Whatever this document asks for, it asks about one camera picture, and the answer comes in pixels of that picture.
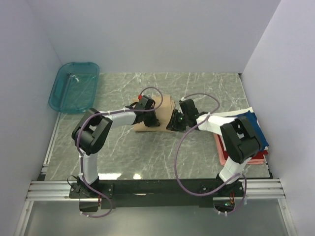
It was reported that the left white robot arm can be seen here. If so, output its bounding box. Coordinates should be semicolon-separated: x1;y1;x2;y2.
71;95;161;195

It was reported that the aluminium frame rail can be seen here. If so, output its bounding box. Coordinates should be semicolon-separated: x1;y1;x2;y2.
25;179;286;202

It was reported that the beige t shirt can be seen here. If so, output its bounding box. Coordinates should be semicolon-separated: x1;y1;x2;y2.
133;94;175;132

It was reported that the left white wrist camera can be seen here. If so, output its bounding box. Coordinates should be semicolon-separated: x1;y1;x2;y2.
138;95;149;102

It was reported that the black base beam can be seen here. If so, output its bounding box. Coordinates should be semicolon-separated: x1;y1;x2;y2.
69;178;244;212

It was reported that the blue white folded shirt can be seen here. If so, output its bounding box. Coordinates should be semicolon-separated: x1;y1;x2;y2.
214;107;269;151

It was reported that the purple cable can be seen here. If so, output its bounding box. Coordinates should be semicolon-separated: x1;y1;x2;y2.
76;87;164;218
174;92;247;217

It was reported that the red folded shirt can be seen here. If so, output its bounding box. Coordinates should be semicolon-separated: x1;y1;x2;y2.
214;134;269;160

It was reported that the teal plastic basket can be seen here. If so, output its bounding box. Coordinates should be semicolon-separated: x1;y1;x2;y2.
48;62;99;114

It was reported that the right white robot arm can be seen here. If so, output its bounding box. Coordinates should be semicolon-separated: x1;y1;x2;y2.
166;99;268;185

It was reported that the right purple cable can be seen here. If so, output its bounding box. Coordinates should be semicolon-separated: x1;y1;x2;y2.
174;92;247;217

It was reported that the pink folded shirt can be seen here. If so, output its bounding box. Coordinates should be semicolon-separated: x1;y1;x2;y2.
213;135;266;166

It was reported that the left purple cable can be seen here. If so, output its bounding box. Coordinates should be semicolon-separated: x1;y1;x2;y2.
76;87;164;218

